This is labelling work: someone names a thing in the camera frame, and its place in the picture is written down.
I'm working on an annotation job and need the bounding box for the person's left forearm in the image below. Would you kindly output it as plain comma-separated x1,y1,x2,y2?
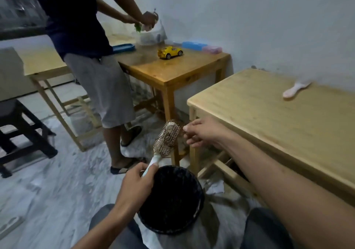
72,202,140,249

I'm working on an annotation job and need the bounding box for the light wooden table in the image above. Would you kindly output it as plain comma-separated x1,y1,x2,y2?
187,68,355,206
17,46,104,152

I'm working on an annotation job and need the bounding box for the blue tray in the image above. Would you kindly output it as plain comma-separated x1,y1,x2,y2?
112,43,136,54

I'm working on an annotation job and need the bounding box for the blue plastic box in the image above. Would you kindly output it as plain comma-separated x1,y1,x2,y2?
182,41,208,51

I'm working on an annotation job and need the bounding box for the black stool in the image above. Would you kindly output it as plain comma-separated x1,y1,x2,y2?
0,99,58,179

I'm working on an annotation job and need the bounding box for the person's right leg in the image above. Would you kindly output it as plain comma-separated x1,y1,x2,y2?
241,207,295,249

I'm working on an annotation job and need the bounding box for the person's right forearm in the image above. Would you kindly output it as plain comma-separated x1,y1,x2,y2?
220,130,355,249

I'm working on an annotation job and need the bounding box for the orange-brown wooden table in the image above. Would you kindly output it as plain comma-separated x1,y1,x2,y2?
113,44,231,167

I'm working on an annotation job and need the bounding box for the yellow toy car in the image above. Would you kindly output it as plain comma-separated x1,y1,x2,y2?
158,46,184,60

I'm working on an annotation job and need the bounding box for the clear plastic bag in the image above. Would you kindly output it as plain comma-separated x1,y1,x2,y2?
134,21,168,46

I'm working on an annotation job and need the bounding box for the person's left leg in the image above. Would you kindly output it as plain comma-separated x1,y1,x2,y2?
89,204,148,249

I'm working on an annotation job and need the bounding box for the pink white comb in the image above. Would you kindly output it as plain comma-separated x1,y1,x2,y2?
282,81,313,99

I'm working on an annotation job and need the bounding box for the person's leg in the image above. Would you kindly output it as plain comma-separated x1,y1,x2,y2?
89,204,148,249
241,207,295,249

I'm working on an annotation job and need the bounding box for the white-handled hairbrush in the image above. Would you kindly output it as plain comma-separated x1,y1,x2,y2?
141,120,181,178

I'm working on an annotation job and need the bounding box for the dark sandal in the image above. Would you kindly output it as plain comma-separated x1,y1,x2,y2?
120,126,143,147
110,158,140,175

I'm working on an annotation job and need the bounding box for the black waste bin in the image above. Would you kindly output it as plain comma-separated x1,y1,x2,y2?
138,165,206,235

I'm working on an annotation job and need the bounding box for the pink plastic box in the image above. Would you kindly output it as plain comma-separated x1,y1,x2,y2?
202,45,223,55

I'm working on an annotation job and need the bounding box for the person's right hand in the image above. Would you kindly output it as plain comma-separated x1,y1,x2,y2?
182,117,233,149

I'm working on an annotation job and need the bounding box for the person's left hand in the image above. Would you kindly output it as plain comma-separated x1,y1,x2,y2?
116,163,159,214

